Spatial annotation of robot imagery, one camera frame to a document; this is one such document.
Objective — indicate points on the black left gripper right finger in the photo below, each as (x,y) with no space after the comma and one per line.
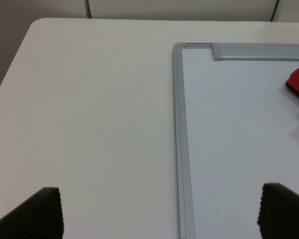
(279,212)

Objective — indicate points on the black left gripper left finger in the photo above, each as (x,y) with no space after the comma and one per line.
(38,217)

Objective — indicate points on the white aluminium-framed whiteboard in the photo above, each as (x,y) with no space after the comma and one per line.
(236,128)

